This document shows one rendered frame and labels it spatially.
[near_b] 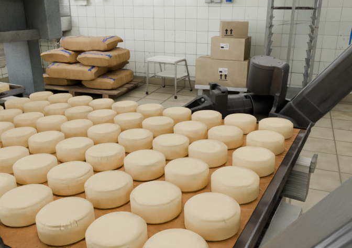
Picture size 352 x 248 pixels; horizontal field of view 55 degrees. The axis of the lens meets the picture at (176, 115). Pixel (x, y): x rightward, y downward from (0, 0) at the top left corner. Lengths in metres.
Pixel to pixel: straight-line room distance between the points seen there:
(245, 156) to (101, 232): 0.19
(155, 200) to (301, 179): 0.27
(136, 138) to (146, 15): 4.28
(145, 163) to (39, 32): 0.71
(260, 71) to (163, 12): 4.01
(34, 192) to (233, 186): 0.20
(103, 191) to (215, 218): 0.12
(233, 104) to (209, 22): 3.79
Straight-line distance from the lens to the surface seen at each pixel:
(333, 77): 0.61
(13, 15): 1.05
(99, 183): 0.36
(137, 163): 0.40
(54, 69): 4.28
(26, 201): 0.36
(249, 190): 0.35
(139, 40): 4.79
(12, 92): 0.93
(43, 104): 0.71
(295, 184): 0.54
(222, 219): 0.30
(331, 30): 4.27
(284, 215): 0.51
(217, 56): 4.03
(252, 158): 0.40
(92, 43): 4.22
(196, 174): 0.37
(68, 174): 0.39
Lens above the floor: 1.12
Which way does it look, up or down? 19 degrees down
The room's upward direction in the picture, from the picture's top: straight up
